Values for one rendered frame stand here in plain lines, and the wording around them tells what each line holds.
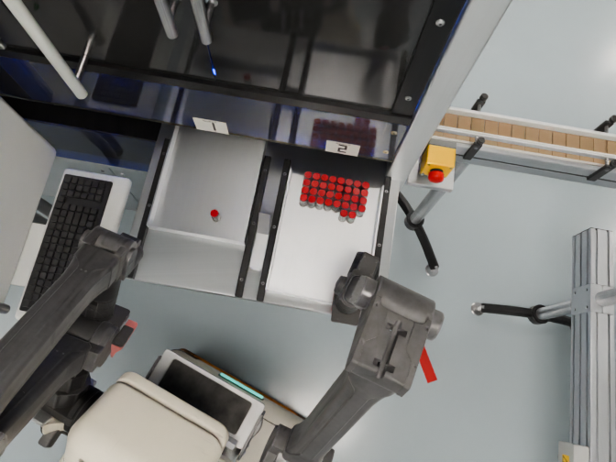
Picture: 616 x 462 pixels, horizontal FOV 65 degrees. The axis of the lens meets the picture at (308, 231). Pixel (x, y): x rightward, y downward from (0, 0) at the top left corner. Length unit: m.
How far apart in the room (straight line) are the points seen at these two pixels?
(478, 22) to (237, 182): 0.77
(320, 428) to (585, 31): 2.77
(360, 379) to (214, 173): 0.91
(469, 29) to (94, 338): 0.81
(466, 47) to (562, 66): 2.10
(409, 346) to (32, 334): 0.47
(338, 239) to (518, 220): 1.33
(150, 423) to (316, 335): 1.40
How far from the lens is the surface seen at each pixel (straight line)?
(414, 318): 0.61
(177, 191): 1.38
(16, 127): 1.46
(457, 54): 0.92
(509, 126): 1.51
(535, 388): 2.38
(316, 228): 1.32
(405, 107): 1.07
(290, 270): 1.29
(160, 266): 1.33
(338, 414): 0.68
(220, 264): 1.30
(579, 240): 2.01
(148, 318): 2.24
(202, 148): 1.42
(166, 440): 0.81
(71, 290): 0.77
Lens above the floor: 2.14
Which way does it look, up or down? 73 degrees down
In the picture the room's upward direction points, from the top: 7 degrees clockwise
